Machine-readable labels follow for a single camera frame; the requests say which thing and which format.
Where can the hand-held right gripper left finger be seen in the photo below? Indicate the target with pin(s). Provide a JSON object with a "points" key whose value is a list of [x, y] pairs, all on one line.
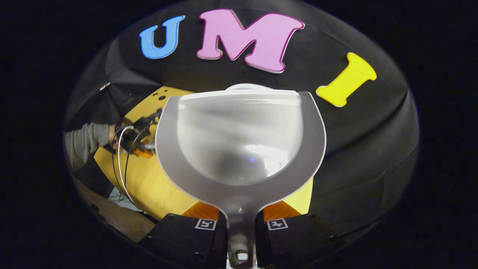
{"points": [[179, 239]]}

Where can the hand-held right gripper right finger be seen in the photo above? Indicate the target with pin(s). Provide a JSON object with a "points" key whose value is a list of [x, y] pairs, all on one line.
{"points": [[295, 239]]}

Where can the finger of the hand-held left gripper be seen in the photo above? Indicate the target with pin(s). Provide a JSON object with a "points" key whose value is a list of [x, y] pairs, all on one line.
{"points": [[143, 153]]}

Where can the grey plastic dustpan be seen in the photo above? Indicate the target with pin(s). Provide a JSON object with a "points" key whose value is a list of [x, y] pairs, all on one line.
{"points": [[239, 149]]}

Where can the white paper sheet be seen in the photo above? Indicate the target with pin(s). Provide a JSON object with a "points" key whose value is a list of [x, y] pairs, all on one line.
{"points": [[119, 198]]}

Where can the black backdrop cloth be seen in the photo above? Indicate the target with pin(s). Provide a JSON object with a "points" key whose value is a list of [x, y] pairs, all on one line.
{"points": [[354, 142]]}

